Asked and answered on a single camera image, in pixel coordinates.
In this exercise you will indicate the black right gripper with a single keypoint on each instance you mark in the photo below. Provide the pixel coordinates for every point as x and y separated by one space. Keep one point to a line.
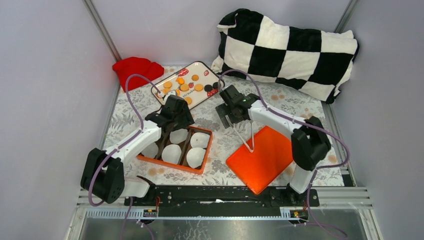
223 110

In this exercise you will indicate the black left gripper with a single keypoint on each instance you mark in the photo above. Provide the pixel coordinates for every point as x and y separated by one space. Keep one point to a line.
188 119

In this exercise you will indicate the round yellow biscuit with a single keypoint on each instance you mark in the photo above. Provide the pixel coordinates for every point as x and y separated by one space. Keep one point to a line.
167 85
199 87
184 87
188 100

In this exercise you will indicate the orange cookie box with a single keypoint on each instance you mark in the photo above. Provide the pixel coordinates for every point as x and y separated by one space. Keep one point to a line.
186 150

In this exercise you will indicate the white strawberry tray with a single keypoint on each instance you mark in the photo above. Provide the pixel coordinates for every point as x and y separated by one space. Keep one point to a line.
194 83

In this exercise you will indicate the metal tongs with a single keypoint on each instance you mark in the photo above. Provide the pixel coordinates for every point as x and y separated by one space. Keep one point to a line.
244 130

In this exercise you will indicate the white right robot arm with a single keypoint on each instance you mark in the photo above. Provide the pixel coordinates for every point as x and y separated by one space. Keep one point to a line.
310 143

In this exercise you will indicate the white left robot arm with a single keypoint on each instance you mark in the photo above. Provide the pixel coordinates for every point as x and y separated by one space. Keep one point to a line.
103 174

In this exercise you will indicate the white paper cup liner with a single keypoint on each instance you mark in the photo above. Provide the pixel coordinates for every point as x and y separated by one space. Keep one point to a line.
178 136
199 140
171 154
150 151
195 157

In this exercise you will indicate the orange fish cookie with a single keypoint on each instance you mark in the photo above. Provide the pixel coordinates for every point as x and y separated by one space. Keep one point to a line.
180 80

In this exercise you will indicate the orange swirl cookie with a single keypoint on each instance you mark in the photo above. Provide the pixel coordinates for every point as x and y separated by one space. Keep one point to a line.
195 77

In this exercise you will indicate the floral tablecloth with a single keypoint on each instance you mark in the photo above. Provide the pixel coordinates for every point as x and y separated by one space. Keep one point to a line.
129 107

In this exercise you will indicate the orange box lid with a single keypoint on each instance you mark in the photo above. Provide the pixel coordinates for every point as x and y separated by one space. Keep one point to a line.
272 154

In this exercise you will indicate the red knit hat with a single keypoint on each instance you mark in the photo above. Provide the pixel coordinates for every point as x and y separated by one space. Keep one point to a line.
136 65

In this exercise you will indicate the black white checkered pillow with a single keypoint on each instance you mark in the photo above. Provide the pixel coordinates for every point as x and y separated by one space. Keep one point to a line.
311 61

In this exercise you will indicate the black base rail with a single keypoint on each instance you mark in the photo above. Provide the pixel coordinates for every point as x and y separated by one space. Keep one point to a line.
177 195

